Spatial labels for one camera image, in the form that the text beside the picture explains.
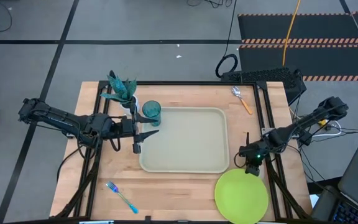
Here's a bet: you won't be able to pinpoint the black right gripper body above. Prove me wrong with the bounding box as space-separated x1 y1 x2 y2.
245 131 269 177

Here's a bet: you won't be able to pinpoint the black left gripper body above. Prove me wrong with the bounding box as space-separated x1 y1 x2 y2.
109 101 142 155

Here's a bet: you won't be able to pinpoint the teal faceted plastic cup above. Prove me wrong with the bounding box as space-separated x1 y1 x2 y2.
142 100 162 127

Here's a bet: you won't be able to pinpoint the lime green plate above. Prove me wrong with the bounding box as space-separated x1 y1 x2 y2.
214 168 269 224

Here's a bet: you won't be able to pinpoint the beige plastic tray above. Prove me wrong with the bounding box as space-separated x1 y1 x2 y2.
139 106 231 174

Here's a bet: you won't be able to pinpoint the silver spoon orange handle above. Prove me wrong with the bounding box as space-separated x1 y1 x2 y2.
231 86 254 116

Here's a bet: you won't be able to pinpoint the iridescent fork blue handle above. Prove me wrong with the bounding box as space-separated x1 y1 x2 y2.
105 181 139 215

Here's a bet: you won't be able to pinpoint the snake plant in white pot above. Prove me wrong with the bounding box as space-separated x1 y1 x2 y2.
100 70 141 116

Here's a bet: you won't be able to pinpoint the black perforated computer case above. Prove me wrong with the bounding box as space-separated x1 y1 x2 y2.
221 67 308 106

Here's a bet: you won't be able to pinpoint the black mat hazard stripes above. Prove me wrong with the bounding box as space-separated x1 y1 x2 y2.
238 44 358 82
237 12 358 44

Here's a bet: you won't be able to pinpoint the black aluminium table frame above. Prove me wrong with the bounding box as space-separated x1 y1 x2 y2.
54 80 312 220

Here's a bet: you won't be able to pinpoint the white cable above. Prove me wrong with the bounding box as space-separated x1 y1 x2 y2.
314 119 343 138

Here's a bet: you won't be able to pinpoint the black hanging cable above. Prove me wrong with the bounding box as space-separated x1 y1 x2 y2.
215 0 239 79

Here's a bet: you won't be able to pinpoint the yellow hanging cable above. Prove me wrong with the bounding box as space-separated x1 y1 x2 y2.
283 0 302 67

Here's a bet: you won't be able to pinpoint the black cable tangle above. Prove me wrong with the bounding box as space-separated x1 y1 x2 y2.
186 0 233 9

